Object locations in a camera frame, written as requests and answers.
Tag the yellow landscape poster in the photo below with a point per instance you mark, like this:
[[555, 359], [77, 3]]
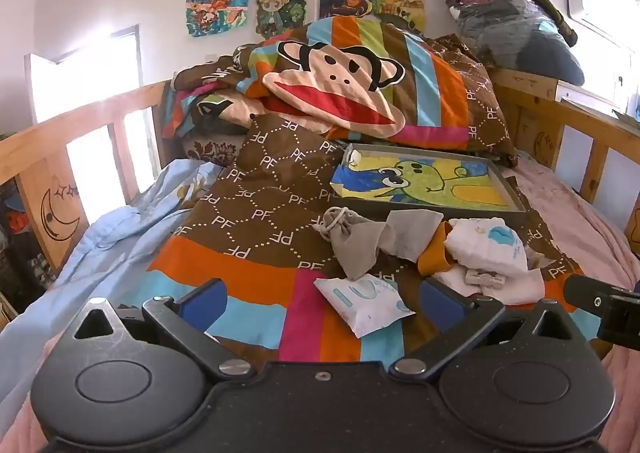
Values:
[[412, 12]]

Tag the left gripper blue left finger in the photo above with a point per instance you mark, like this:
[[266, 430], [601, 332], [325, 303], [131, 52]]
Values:
[[183, 324]]

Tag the white cloth blue print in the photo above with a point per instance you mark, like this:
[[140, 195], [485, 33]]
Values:
[[486, 244]]

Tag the light grey cloth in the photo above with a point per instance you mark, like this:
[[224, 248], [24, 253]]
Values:
[[407, 233]]

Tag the light blue bed sheet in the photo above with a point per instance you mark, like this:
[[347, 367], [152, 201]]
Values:
[[108, 261]]

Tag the pink blanket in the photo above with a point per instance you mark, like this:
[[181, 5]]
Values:
[[575, 226]]

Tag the grey drawstring pouch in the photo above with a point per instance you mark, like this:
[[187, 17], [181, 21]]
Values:
[[355, 240]]

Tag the white tissue sheets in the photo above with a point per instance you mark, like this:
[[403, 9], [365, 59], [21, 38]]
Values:
[[514, 291]]

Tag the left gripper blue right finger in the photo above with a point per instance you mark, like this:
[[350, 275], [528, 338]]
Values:
[[462, 323]]

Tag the brown PF patterned quilt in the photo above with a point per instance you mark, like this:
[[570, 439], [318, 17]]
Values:
[[255, 230]]

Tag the wooden bed frame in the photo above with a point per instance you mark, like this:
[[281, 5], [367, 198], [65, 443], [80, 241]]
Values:
[[75, 167]]

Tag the blond character poster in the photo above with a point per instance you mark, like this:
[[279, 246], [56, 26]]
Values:
[[274, 17]]

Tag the monkey face striped pillow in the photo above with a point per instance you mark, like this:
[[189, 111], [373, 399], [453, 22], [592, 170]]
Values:
[[371, 79]]

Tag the white tissue pack blue print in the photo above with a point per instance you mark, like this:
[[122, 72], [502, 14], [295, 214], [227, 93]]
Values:
[[367, 304]]

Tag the orange fabric roll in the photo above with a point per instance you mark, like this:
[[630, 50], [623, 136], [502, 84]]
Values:
[[435, 257]]

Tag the bagged bedding bundle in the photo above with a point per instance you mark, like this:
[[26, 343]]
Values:
[[516, 35]]

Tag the grey tray with cartoon liner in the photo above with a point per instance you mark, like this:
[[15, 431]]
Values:
[[374, 179]]

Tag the anime poster lower left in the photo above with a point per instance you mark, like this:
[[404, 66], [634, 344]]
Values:
[[212, 17]]

